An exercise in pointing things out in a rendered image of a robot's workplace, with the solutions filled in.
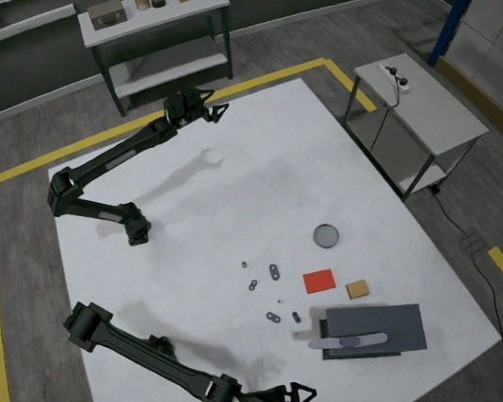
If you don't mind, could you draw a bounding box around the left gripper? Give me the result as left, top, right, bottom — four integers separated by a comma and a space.
187, 89, 230, 123

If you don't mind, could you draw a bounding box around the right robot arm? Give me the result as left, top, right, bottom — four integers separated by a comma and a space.
63, 301, 281, 402

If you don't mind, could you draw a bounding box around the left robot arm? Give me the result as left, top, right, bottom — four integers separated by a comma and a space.
47, 86, 204, 247

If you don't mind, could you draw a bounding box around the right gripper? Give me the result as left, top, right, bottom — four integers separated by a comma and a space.
255, 382, 317, 402

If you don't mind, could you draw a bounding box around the tan square block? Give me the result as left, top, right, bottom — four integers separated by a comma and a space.
345, 279, 370, 300

